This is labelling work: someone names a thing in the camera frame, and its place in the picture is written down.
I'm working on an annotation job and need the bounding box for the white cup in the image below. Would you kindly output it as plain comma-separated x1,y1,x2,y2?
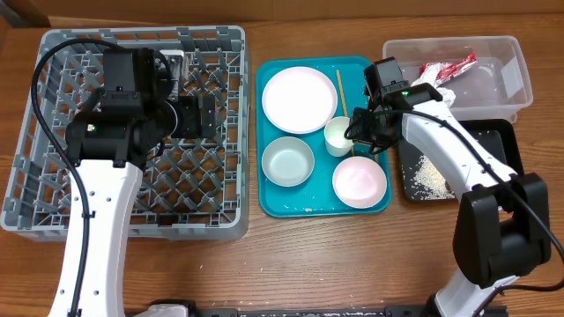
323,116,353,157

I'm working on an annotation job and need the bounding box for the white rice pile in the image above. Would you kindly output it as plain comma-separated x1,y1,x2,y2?
412,155,455,200

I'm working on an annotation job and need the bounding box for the white red wrapper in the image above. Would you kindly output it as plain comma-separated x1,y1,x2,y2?
411,54,477,107

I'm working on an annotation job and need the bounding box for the grey bowl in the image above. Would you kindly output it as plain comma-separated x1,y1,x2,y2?
261,136,315,188

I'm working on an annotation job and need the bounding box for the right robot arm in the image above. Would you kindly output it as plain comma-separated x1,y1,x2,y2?
345,57,563,317

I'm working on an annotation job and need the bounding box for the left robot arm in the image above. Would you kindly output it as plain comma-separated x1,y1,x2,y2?
49,48,216,316

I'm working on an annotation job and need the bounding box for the small white pink plate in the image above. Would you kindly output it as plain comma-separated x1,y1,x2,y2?
332,156,388,209

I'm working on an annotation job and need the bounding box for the black tray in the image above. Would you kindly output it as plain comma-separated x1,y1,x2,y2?
397,119,524,203

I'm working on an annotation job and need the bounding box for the left wooden chopstick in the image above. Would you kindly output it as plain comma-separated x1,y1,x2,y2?
336,69,355,156

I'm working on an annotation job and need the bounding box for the grey plastic dish rack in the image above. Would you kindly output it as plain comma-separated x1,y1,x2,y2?
1,26,249,241

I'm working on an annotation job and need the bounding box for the teal serving tray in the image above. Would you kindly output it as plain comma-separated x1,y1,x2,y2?
256,56,392,217

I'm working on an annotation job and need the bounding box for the large white plate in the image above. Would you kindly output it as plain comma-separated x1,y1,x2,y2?
262,66,338,135

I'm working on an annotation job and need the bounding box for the clear plastic bin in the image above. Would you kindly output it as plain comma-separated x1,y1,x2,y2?
382,35,533,123

